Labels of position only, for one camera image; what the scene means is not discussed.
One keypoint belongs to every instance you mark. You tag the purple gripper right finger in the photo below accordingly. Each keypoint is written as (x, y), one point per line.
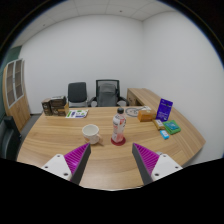
(153, 166)

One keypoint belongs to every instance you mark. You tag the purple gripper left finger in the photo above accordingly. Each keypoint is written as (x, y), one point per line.
(70, 166)

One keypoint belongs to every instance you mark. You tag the clear bottle pink label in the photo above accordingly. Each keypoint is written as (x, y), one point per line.
(119, 122)

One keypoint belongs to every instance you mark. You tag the small blue box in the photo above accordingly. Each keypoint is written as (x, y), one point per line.
(164, 134)

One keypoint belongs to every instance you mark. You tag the red round coaster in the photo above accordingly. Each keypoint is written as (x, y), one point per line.
(122, 142)

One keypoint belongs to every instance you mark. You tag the white ceramic mug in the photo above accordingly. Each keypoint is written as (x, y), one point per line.
(91, 134)

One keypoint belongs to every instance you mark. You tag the small tan packet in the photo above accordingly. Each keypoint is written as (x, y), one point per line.
(159, 125)

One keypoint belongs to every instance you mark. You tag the green flat box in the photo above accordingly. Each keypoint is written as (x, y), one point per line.
(171, 127)

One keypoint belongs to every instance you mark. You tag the orange cardboard box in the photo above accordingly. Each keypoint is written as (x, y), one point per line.
(146, 115)

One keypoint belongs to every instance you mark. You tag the white green leaflet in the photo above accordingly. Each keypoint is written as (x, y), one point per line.
(77, 114)

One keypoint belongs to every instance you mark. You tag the purple standing box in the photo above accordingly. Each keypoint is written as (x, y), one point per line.
(164, 110)

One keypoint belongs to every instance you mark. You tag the round grey disc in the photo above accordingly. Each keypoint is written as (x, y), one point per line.
(132, 111)

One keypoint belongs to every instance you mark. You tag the dark brown box stack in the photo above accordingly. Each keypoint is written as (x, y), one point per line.
(55, 106)

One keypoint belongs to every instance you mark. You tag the black chair at left edge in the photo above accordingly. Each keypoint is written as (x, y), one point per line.
(10, 139)

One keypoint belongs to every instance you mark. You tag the black office chair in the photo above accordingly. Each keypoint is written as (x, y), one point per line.
(77, 94)

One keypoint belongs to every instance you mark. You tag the wooden glass-door cabinet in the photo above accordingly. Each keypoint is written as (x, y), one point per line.
(14, 93)

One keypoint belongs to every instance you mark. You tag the grey mesh office chair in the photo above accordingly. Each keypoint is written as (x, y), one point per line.
(107, 94)

